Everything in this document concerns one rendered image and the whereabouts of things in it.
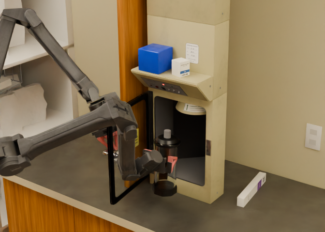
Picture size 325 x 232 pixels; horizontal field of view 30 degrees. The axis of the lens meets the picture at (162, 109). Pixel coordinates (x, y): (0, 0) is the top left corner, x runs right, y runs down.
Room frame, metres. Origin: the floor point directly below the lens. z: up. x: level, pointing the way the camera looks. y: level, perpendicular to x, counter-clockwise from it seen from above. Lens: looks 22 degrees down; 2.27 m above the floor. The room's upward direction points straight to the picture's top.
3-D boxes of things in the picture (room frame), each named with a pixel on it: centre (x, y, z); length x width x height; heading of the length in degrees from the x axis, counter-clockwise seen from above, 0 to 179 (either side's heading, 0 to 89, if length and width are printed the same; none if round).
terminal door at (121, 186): (2.27, 0.14, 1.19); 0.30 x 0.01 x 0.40; 151
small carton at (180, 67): (2.25, -0.07, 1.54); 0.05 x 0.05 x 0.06; 39
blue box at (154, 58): (2.32, 0.03, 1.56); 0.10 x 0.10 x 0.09; 54
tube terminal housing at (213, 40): (2.42, -0.14, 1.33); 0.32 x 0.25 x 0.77; 54
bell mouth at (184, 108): (2.39, -0.14, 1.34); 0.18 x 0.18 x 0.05
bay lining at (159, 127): (2.42, -0.14, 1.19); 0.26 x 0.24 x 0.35; 54
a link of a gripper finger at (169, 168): (2.16, -0.02, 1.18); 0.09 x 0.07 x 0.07; 146
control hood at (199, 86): (2.28, -0.04, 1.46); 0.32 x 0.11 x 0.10; 54
